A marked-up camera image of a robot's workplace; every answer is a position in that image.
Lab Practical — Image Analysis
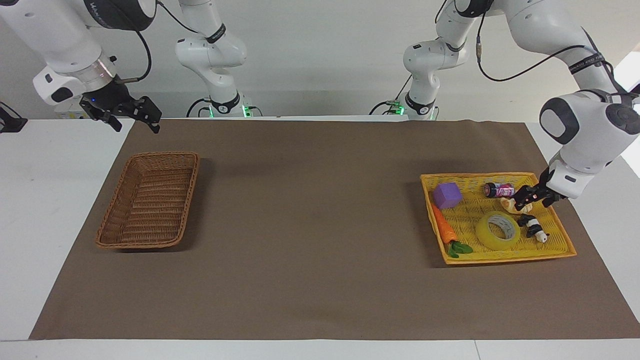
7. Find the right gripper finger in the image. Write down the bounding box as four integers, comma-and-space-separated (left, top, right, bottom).
120, 95, 163, 135
93, 110, 124, 133

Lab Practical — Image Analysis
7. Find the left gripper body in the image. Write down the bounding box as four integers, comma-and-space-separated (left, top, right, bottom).
536, 169, 569, 209

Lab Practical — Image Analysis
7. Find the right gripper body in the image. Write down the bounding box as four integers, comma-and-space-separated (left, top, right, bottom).
79, 79, 133, 120

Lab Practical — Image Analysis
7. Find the yellow tape roll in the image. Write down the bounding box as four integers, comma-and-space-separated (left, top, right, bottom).
475, 211, 522, 252

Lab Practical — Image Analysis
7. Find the yellow woven basket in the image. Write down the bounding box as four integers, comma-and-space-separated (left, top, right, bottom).
419, 172, 578, 265

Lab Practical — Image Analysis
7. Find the brown wicker basket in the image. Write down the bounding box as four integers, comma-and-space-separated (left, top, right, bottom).
95, 152, 200, 250

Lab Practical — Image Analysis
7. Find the black and white panda toy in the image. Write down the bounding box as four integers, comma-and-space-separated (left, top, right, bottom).
517, 214, 551, 244

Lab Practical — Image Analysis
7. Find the small black can pink label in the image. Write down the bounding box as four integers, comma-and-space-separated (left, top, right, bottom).
483, 182, 516, 199

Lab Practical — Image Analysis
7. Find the purple cube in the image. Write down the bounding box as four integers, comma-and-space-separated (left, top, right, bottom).
432, 182, 464, 210

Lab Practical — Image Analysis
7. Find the orange toy carrot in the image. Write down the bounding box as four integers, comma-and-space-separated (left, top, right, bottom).
431, 203, 474, 259

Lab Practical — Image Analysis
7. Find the black stand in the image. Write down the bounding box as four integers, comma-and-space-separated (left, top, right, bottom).
0, 101, 29, 134

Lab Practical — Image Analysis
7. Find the black cable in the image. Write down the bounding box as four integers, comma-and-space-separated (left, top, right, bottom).
186, 97, 213, 119
102, 0, 153, 84
369, 74, 415, 116
475, 11, 621, 93
156, 0, 211, 37

